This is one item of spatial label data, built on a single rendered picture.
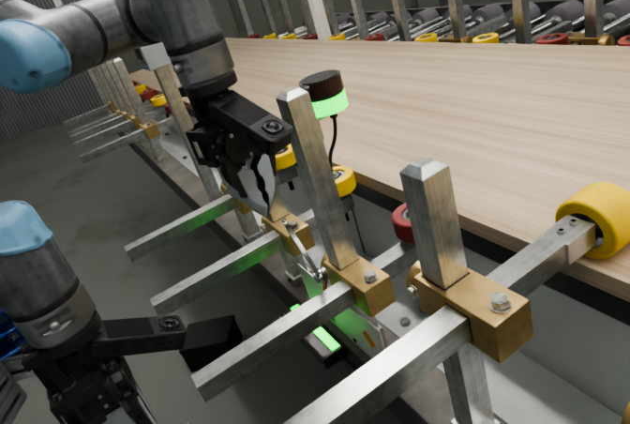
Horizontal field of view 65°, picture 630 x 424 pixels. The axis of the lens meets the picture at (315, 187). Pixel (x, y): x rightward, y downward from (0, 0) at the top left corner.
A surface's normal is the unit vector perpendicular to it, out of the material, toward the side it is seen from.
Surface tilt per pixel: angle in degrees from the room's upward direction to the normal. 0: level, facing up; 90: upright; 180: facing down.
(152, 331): 31
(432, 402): 0
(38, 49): 84
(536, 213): 0
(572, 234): 0
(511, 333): 90
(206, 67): 90
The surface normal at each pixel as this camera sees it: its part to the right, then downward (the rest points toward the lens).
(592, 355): -0.82, 0.44
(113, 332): 0.21, -0.95
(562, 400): -0.27, -0.86
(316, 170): 0.50, 0.26
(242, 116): 0.13, -0.69
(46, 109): 0.05, 0.44
